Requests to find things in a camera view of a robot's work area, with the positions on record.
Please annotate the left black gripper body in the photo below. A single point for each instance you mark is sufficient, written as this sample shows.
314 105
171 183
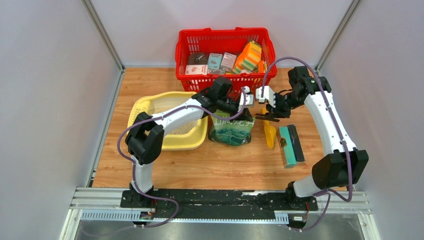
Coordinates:
232 109

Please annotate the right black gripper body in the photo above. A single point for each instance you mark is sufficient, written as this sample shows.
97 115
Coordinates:
284 103

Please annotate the yellow plastic scoop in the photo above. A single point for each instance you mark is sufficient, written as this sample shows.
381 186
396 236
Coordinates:
270 133

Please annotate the green litter bag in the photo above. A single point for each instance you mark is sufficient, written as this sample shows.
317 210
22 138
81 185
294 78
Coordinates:
230 132

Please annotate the black bag clip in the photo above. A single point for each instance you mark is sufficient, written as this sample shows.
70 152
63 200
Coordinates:
258 115

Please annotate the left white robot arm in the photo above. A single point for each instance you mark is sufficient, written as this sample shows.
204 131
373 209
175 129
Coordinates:
145 137

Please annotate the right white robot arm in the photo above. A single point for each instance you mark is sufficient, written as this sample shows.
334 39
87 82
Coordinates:
343 163

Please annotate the teal rectangular box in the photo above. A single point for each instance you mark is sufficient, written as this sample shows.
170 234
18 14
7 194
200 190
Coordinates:
286 147

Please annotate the pink grey small box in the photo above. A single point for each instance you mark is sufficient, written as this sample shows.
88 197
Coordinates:
228 62

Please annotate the yellow litter box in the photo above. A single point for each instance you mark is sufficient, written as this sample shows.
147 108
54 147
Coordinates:
186 137

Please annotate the teal small box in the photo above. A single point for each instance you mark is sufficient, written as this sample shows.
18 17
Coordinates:
214 61

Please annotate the white red small box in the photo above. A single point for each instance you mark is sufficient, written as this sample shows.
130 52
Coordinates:
196 69

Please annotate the dark brown box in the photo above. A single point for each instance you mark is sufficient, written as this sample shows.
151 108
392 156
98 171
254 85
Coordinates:
197 58

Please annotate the orange small packet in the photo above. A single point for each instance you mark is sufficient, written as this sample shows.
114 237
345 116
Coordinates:
261 67

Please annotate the orange green striped sponge pack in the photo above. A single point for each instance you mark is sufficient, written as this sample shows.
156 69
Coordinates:
249 58

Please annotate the red plastic shopping basket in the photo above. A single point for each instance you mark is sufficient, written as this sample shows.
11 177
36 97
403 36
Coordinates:
220 41

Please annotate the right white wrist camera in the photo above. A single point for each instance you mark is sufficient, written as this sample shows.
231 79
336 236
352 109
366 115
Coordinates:
265 94

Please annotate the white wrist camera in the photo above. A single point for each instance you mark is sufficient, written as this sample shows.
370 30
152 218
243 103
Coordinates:
265 94
246 99

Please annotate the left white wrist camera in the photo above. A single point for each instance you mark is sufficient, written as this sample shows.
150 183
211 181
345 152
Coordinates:
246 99

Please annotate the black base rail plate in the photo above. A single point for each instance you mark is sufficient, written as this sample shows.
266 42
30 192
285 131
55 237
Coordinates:
218 204

